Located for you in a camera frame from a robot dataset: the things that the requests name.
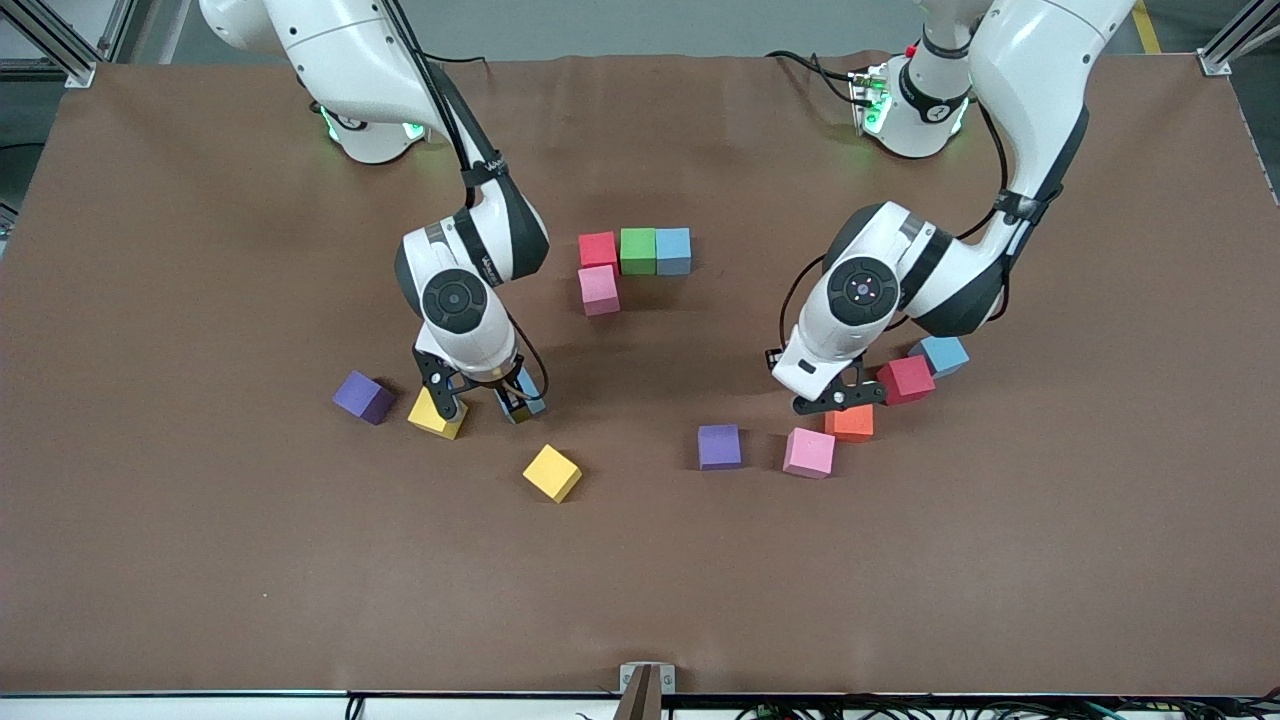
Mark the purple foam cube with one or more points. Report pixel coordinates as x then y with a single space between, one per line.
719 445
361 395

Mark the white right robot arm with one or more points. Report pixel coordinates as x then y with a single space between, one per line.
340 50

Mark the green foam cube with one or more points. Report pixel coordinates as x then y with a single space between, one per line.
639 250

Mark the yellow foam cube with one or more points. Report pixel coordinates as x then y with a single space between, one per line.
551 471
421 413

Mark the red foam cube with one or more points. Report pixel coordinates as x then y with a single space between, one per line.
598 250
908 380

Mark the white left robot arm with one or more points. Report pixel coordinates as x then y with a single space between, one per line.
1030 80

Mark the pink foam cube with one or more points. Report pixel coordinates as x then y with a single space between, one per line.
809 451
599 290

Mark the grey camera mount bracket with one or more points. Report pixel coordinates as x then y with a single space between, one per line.
645 690

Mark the orange foam cube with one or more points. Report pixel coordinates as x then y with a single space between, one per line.
852 425

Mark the aluminium frame extrusion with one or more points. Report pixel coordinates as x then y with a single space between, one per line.
1215 62
115 30
70 68

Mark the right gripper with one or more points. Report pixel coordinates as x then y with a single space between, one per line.
516 402

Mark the brown table cover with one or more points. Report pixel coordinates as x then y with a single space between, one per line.
200 560

